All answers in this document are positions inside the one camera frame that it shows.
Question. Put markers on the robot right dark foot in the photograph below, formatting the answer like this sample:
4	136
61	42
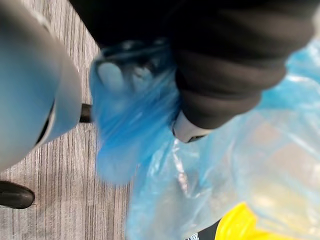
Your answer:
15	195

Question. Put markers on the blue plastic trash bag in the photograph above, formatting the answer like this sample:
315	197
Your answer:
140	120

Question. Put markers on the robot left silver leg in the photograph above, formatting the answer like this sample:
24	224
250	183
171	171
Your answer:
27	75

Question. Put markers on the black mesh waste bin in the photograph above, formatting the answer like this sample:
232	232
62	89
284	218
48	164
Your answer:
205	231

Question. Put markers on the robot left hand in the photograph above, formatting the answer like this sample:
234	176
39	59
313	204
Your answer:
225	50

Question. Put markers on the yellow plastic bag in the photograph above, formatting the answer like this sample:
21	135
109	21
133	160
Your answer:
240	225

